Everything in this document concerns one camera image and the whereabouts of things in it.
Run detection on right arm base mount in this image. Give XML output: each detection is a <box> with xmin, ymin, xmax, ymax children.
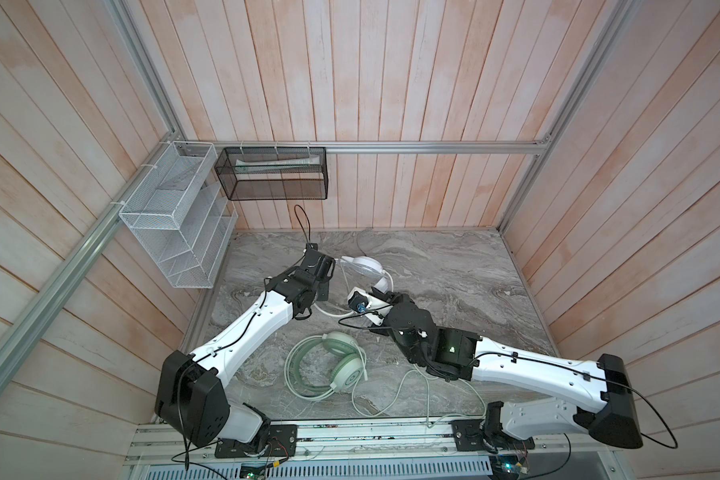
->
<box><xmin>450</xmin><ymin>401</ymin><xmax>535</xmax><ymax>454</ymax></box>

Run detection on black mesh basket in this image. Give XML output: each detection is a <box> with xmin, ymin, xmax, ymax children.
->
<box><xmin>214</xmin><ymin>146</ymin><xmax>329</xmax><ymax>202</ymax></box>

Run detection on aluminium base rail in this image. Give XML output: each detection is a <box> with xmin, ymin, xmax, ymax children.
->
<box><xmin>120</xmin><ymin>417</ymin><xmax>635</xmax><ymax>479</ymax></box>

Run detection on aluminium frame bar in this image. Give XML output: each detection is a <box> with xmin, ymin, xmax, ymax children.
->
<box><xmin>189</xmin><ymin>140</ymin><xmax>549</xmax><ymax>155</ymax></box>

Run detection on white headphones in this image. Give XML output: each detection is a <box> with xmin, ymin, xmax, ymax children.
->
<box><xmin>314</xmin><ymin>256</ymin><xmax>394</xmax><ymax>320</ymax></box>

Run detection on green headphones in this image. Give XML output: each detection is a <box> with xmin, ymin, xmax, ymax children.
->
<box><xmin>284</xmin><ymin>331</ymin><xmax>367</xmax><ymax>402</ymax></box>

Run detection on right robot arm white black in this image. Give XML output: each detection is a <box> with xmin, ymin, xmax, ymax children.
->
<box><xmin>348</xmin><ymin>290</ymin><xmax>643</xmax><ymax>452</ymax></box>

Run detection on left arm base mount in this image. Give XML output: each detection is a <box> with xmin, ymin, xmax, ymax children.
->
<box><xmin>214</xmin><ymin>404</ymin><xmax>298</xmax><ymax>459</ymax></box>

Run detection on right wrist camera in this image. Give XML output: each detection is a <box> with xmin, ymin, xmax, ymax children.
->
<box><xmin>347</xmin><ymin>287</ymin><xmax>391</xmax><ymax>326</ymax></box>

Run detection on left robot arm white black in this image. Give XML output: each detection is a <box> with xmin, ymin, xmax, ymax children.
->
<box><xmin>155</xmin><ymin>243</ymin><xmax>336</xmax><ymax>447</ymax></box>

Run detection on white wire mesh shelf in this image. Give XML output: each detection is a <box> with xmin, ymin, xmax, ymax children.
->
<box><xmin>120</xmin><ymin>141</ymin><xmax>238</xmax><ymax>289</ymax></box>

